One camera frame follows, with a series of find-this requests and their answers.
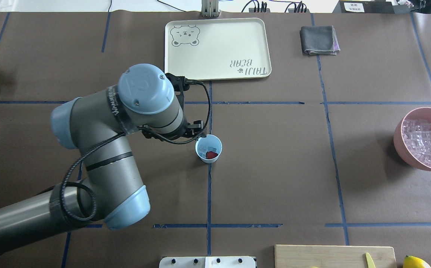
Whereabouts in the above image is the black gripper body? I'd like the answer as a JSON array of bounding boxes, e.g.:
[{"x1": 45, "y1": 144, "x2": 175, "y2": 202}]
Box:
[{"x1": 181, "y1": 120, "x2": 206, "y2": 139}]

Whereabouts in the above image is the red strawberry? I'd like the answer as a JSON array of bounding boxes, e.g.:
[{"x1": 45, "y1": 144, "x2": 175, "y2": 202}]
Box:
[{"x1": 205, "y1": 151, "x2": 219, "y2": 160}]

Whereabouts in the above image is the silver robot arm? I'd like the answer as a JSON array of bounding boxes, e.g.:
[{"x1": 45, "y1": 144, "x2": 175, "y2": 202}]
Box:
[{"x1": 0, "y1": 63, "x2": 212, "y2": 256}]

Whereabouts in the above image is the light blue cup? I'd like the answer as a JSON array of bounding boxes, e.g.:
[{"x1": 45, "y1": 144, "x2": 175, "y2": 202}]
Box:
[{"x1": 195, "y1": 134, "x2": 223, "y2": 163}]

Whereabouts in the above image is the clear ice cubes pile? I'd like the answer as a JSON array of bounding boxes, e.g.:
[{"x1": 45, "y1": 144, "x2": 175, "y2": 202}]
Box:
[{"x1": 401, "y1": 119, "x2": 431, "y2": 168}]

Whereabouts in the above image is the beige bear tray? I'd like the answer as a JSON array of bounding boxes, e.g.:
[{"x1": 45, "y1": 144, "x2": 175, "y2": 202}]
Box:
[{"x1": 164, "y1": 17, "x2": 272, "y2": 81}]

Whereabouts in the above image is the orange black power strip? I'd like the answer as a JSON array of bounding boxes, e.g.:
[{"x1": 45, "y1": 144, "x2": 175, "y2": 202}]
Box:
[{"x1": 241, "y1": 0, "x2": 309, "y2": 13}]

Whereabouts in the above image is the wooden cutting board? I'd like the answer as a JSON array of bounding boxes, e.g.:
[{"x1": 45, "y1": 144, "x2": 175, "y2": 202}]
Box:
[{"x1": 274, "y1": 245, "x2": 397, "y2": 268}]

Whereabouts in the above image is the folded grey cloth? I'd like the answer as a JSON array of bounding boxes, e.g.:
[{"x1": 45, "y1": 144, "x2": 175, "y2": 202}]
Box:
[{"x1": 300, "y1": 25, "x2": 341, "y2": 55}]

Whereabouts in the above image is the black box with label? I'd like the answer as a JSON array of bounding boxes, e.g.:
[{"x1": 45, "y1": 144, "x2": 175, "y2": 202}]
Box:
[{"x1": 332, "y1": 0, "x2": 394, "y2": 14}]

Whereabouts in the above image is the yellow plastic knife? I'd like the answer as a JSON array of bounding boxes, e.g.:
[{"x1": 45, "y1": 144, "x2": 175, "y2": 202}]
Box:
[{"x1": 365, "y1": 252, "x2": 376, "y2": 268}]

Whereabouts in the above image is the pink bowl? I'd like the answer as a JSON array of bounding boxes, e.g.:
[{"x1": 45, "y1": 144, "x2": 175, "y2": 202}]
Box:
[{"x1": 393, "y1": 107, "x2": 431, "y2": 171}]

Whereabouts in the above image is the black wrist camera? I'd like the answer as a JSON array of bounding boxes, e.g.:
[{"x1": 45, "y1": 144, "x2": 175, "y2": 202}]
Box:
[{"x1": 165, "y1": 73, "x2": 190, "y2": 98}]

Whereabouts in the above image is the aluminium frame post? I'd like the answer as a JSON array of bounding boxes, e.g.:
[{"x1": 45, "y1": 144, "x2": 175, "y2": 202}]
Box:
[{"x1": 201, "y1": 0, "x2": 220, "y2": 17}]

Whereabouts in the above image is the white mast base plate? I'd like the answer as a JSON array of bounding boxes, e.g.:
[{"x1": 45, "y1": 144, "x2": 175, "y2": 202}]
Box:
[{"x1": 159, "y1": 256, "x2": 257, "y2": 268}]

